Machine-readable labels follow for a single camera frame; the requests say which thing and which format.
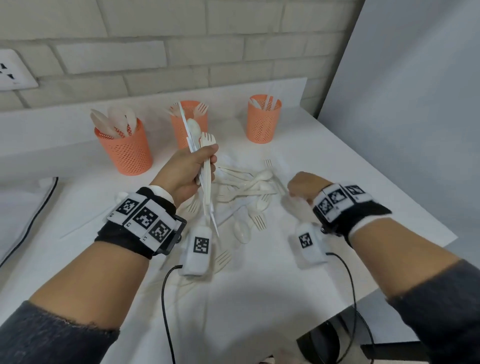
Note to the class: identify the person's left forearm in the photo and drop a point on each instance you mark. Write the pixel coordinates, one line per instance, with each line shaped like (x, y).
(86, 285)

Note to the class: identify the orange mesh fork cup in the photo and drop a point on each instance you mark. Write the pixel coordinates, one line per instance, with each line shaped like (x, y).
(177, 131)

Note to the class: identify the grey zip pouch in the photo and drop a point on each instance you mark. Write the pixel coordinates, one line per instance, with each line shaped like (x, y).
(18, 213)

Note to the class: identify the person's right forearm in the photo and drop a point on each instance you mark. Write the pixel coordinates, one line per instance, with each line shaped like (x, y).
(405, 255)

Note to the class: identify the person's left hand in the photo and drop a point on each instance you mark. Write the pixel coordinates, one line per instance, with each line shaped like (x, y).
(180, 172)

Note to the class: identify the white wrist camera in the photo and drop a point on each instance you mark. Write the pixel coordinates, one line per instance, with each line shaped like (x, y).
(195, 258)
(311, 251)

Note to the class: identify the pile of white plastic cutlery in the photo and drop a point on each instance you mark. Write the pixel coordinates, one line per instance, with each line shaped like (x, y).
(262, 175)

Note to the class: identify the black wristband with markers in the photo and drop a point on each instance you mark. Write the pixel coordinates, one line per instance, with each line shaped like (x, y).
(144, 217)
(348, 210)

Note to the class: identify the grey cabinet panel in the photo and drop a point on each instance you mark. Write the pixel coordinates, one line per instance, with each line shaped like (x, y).
(412, 112)

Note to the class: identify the black chair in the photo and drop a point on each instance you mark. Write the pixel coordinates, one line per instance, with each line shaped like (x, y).
(322, 341)

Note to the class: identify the white plastic fork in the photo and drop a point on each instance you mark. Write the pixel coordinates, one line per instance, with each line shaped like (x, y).
(173, 110)
(207, 165)
(200, 108)

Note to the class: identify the white plastic knife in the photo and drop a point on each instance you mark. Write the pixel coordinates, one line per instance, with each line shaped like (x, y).
(255, 103)
(268, 102)
(184, 123)
(275, 103)

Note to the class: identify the black left wristband with markers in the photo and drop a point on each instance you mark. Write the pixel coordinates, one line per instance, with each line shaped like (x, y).
(144, 217)

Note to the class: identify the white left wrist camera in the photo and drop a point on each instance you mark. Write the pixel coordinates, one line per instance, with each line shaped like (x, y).
(195, 258)

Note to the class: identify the white wall socket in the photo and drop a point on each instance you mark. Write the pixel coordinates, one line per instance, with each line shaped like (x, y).
(15, 71)

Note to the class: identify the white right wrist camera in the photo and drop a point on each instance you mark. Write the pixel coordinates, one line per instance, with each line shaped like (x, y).
(311, 251)

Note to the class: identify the orange mesh knife cup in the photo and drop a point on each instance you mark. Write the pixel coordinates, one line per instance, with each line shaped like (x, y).
(262, 125)

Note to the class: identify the black right wristband with markers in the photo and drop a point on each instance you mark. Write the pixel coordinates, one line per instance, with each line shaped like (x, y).
(348, 210)

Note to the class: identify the orange mesh spoon cup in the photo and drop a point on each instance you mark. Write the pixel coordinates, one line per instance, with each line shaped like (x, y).
(125, 153)

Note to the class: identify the person's right hand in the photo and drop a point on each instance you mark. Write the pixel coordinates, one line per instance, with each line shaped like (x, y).
(307, 185)

